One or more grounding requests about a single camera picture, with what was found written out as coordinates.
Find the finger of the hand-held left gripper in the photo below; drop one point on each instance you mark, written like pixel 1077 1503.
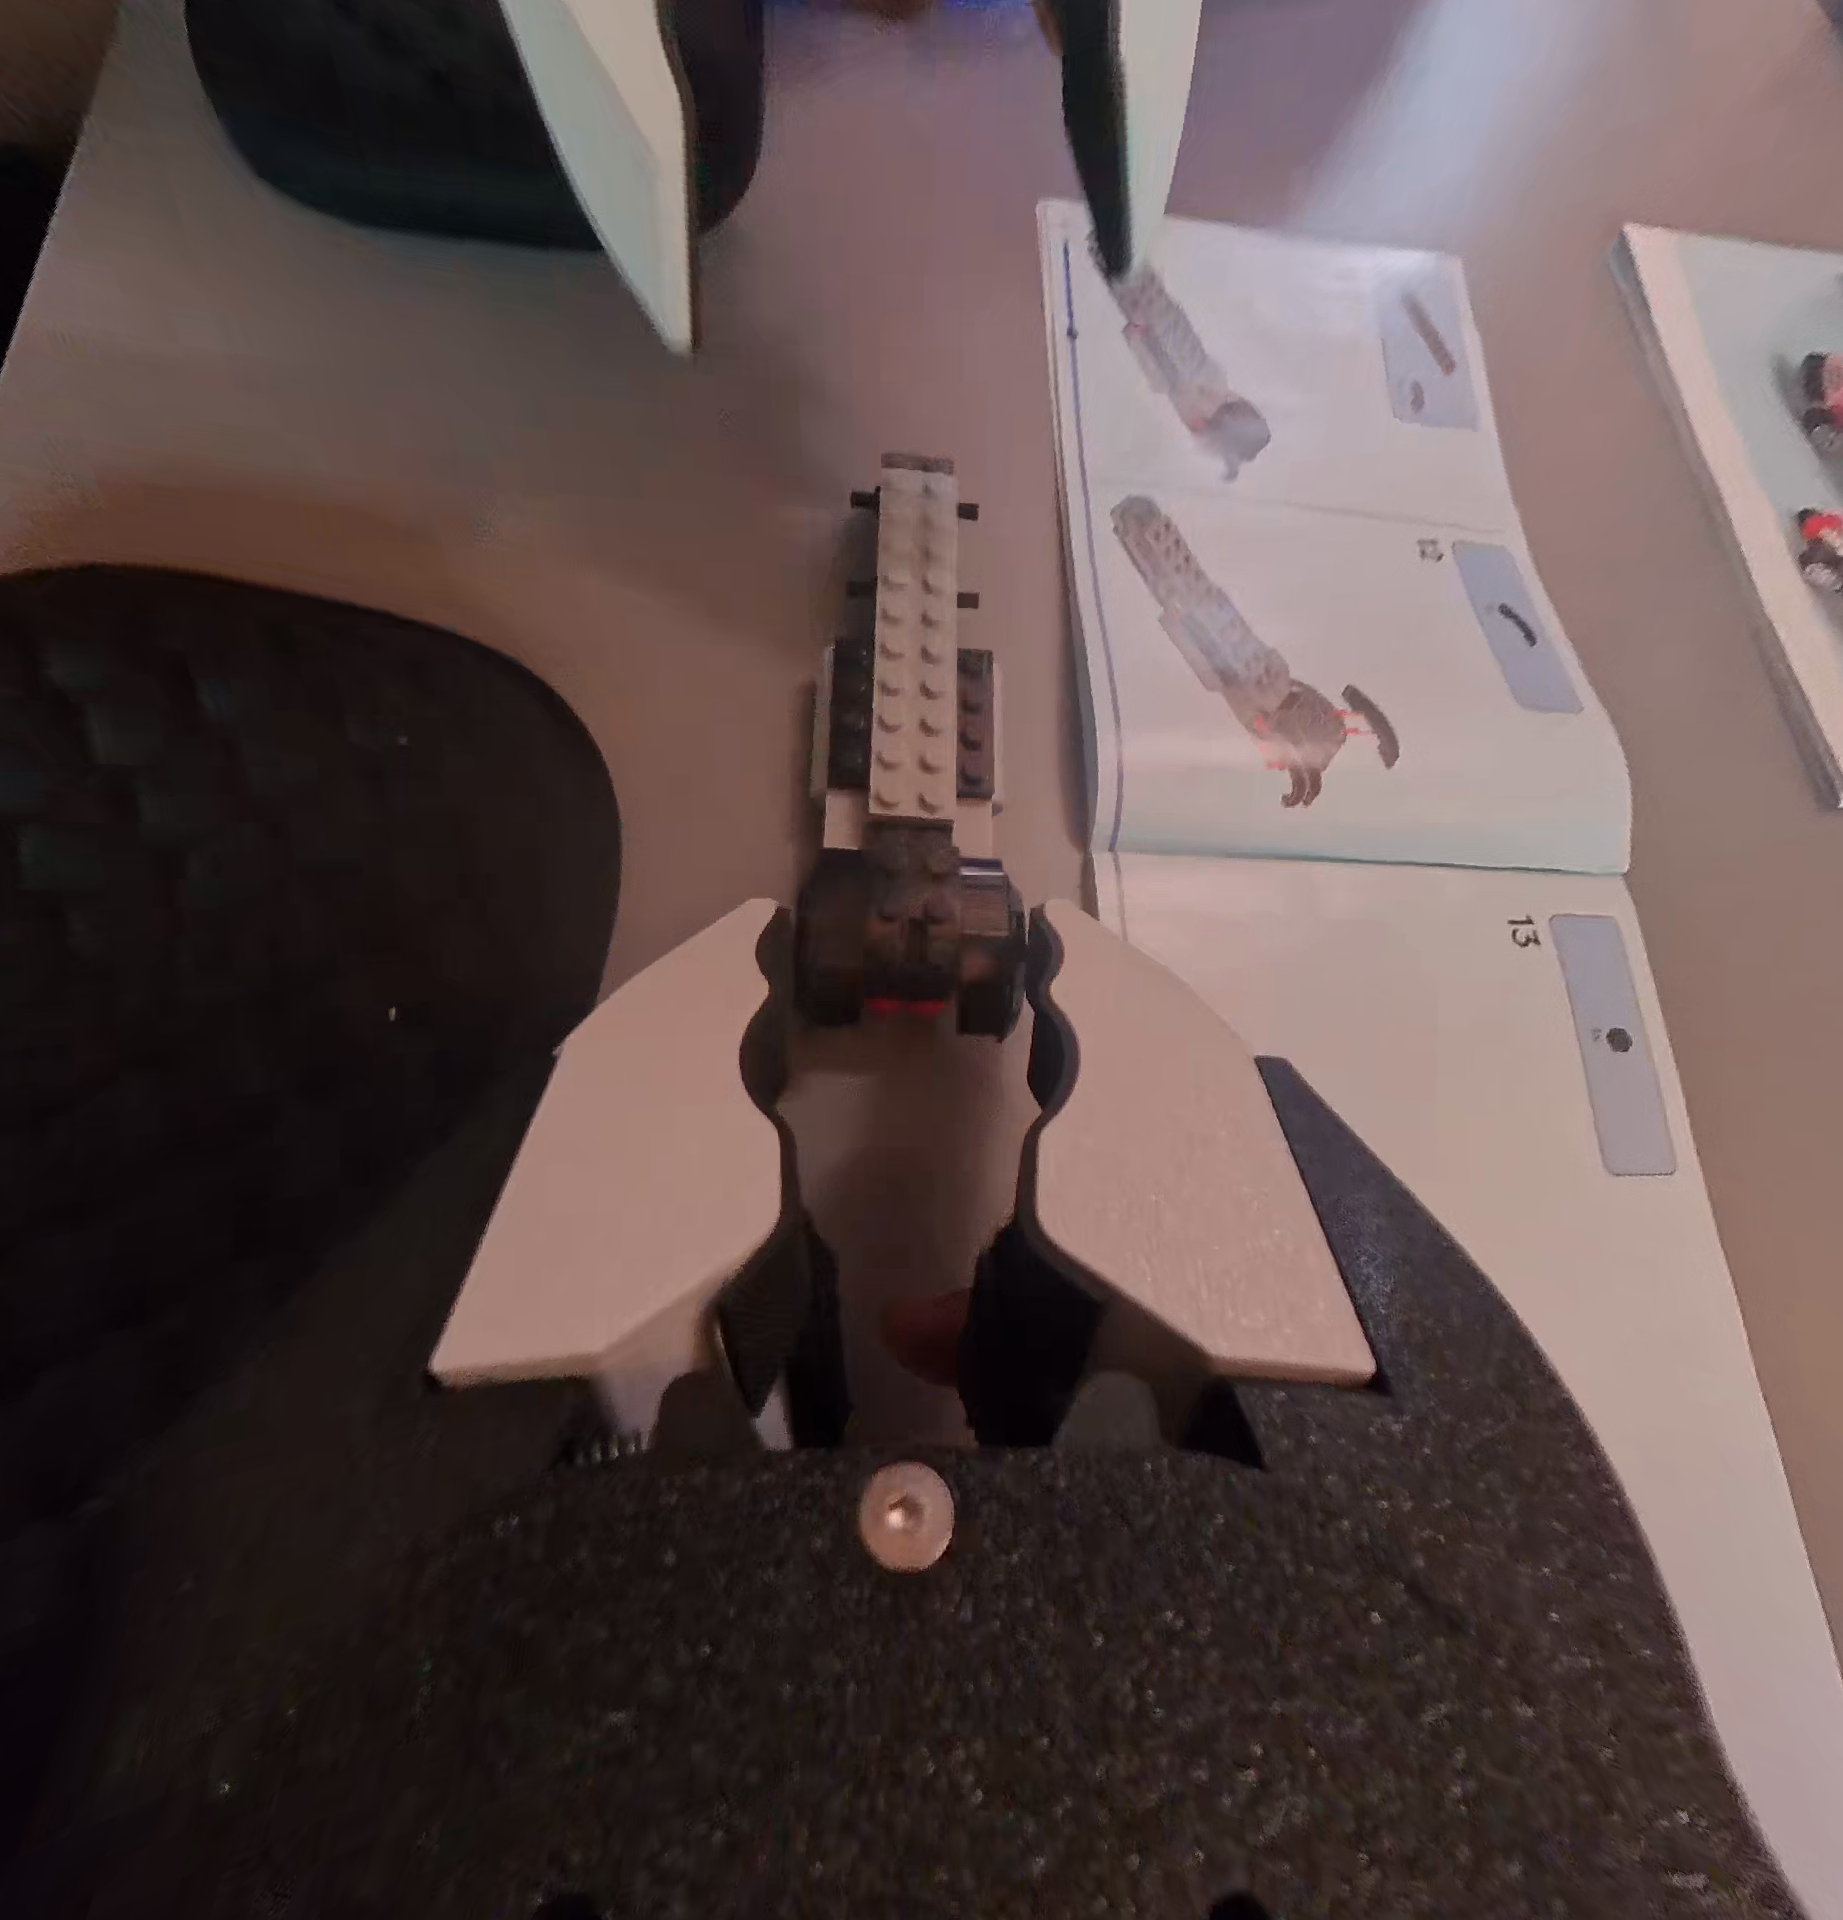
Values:
pixel 1153 90
pixel 607 105

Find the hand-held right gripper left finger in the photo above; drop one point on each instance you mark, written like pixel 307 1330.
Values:
pixel 622 1186

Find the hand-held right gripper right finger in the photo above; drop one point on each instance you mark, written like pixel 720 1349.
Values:
pixel 1193 1201

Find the grey and black lego model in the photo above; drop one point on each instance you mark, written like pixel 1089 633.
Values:
pixel 913 660

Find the open lego instruction booklet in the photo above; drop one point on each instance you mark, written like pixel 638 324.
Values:
pixel 1312 601

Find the closed lego instruction booklet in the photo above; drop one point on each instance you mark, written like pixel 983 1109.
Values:
pixel 1763 496

